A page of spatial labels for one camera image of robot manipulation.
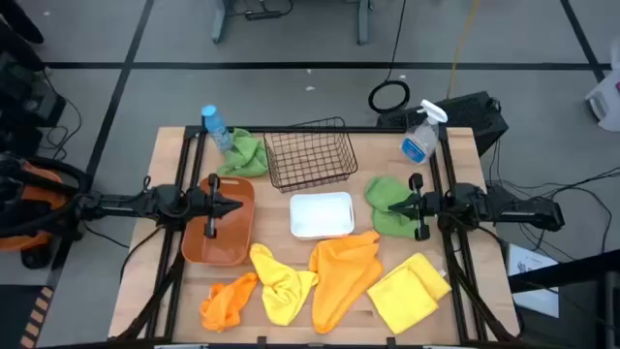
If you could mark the small orange microfiber towel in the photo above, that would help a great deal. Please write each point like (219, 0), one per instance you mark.
(225, 305)

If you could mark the clear spray bottle blue label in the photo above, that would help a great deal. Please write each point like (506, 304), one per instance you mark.
(416, 145)

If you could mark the black mat with striped edge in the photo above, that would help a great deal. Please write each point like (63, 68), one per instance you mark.
(19, 315)

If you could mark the black aluminium table frame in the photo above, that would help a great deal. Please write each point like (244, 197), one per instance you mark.
(378, 129)

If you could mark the orange plastic basket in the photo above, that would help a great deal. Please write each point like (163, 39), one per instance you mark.
(232, 242)

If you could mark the black power strip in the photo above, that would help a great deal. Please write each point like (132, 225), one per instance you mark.
(264, 15)

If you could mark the black metal beam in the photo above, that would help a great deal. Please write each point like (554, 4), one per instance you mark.
(567, 271)

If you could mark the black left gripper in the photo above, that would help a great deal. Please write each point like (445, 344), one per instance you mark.
(201, 206)

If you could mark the small black equipment box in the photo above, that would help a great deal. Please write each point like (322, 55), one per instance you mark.
(19, 140)

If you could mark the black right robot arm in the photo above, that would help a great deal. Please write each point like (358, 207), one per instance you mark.
(523, 213)

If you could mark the white plastic device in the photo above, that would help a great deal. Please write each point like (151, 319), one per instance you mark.
(605, 102)

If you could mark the yellow microfiber towel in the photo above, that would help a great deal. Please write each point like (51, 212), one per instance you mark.
(281, 291)
(407, 295)

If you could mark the white printed paper sheet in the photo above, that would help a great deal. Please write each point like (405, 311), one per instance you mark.
(530, 271)

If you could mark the black computer case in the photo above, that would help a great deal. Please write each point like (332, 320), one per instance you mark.
(465, 114)

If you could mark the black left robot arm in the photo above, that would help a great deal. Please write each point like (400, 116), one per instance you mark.
(126, 206)

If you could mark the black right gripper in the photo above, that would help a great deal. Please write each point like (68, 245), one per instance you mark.
(431, 208)

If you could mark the white plastic tray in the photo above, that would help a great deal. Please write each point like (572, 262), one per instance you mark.
(322, 215)

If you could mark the grey desk leg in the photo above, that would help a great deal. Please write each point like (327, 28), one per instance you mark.
(220, 22)
(363, 22)

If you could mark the green microfiber towel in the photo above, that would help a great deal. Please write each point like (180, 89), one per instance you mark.
(382, 194)
(247, 155)

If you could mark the large orange microfiber towel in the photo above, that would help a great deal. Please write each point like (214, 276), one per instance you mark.
(339, 281)

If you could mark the blue-capped clear water bottle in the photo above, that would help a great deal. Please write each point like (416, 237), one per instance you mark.
(217, 128)

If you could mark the orange and black vacuum cleaner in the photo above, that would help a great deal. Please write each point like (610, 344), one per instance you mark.
(24, 241)

